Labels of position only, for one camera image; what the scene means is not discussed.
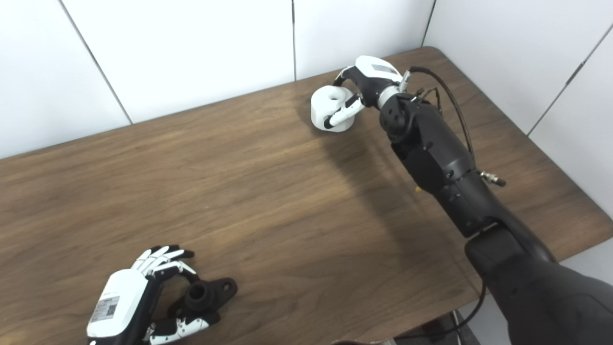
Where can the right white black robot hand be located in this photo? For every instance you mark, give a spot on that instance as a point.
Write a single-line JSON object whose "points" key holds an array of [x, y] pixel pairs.
{"points": [[376, 76]]}

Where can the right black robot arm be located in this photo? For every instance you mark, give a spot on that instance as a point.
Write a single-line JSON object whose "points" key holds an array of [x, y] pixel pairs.
{"points": [[440, 153]]}

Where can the black flanged holder part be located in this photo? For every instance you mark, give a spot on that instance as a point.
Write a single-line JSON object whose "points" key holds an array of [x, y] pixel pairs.
{"points": [[201, 294]]}

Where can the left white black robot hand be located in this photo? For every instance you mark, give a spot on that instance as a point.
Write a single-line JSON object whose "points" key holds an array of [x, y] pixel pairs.
{"points": [[119, 302]]}

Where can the round white plastic piece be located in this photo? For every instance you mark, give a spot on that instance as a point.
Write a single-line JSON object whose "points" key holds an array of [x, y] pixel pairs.
{"points": [[323, 108]]}

